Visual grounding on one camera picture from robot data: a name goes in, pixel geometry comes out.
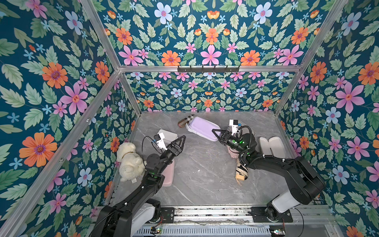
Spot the grey case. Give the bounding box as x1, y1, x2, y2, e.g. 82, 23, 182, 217
186, 117, 221, 142

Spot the pink umbrella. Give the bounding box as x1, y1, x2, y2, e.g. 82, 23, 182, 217
228, 147, 239, 159

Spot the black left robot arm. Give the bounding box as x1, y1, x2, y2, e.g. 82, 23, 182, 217
89, 135, 186, 237

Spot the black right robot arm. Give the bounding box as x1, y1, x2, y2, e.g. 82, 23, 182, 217
212, 125, 325, 204

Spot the closed white umbrella case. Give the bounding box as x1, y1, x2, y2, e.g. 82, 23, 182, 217
158, 129, 178, 145

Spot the beige black striped umbrella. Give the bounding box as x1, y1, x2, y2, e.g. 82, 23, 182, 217
235, 162, 248, 186

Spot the cream plush teddy bear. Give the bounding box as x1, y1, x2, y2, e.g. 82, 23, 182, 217
116, 142, 145, 182

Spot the white ventilation grille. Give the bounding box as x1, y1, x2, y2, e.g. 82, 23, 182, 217
133, 226, 271, 237

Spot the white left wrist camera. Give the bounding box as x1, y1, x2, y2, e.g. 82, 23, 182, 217
154, 132, 167, 151

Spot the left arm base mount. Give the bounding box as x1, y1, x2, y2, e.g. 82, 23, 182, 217
131, 199, 175, 236

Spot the metal hook rail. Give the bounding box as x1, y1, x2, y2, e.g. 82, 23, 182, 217
177, 66, 240, 74

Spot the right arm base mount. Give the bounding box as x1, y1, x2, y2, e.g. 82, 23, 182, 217
249, 190, 301, 223

